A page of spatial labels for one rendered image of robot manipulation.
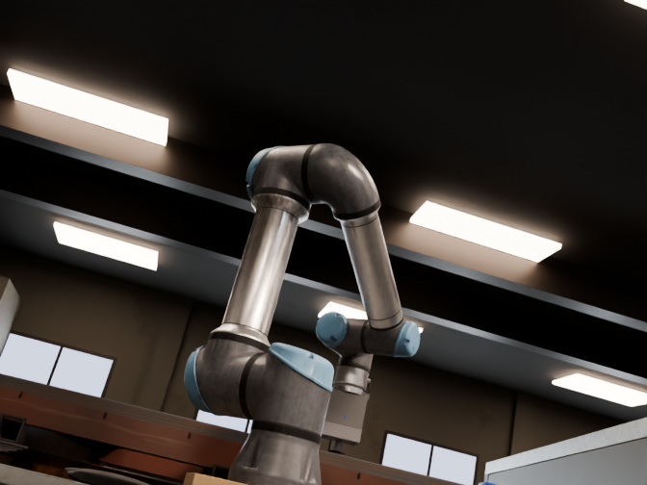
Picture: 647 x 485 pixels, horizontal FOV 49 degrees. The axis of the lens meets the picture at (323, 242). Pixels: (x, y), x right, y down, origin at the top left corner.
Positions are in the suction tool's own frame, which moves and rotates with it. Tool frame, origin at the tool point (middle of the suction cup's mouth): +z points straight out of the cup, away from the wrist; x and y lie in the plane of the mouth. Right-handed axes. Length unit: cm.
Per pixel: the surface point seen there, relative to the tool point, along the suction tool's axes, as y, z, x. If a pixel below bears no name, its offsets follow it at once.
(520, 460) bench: -59, -18, -52
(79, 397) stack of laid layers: 57, 0, 4
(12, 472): 57, 17, 28
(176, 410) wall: 142, -103, -831
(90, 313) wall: 290, -200, -810
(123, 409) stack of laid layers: 46.9, 0.0, 4.1
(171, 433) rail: 35.0, 3.0, 8.6
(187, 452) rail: 30.9, 5.9, 8.7
